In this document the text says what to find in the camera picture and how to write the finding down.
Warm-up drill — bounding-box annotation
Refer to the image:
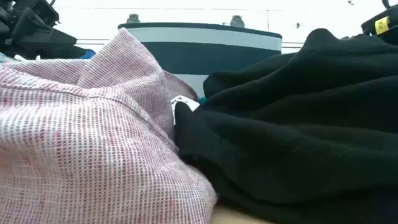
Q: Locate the blue plastic crate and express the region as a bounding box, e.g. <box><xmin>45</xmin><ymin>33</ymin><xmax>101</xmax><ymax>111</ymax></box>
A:
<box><xmin>79</xmin><ymin>49</ymin><xmax>96</xmax><ymax>60</ymax></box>

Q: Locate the pink white checked shirt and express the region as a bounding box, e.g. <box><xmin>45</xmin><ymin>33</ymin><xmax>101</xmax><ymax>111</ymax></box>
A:
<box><xmin>0</xmin><ymin>27</ymin><xmax>218</xmax><ymax>224</ymax></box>

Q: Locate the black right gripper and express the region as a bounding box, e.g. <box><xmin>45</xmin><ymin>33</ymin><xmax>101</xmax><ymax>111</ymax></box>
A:
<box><xmin>360</xmin><ymin>5</ymin><xmax>398</xmax><ymax>45</ymax></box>

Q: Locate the navy white striped fabric basket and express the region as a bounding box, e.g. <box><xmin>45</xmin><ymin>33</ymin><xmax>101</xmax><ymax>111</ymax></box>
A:
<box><xmin>117</xmin><ymin>21</ymin><xmax>283</xmax><ymax>100</ymax></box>

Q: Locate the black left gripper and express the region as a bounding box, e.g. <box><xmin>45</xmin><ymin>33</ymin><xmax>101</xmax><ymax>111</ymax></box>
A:
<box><xmin>0</xmin><ymin>0</ymin><xmax>90</xmax><ymax>60</ymax></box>

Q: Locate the large black hoodie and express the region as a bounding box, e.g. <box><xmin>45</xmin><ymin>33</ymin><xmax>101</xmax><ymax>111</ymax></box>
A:
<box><xmin>170</xmin><ymin>27</ymin><xmax>398</xmax><ymax>224</ymax></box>

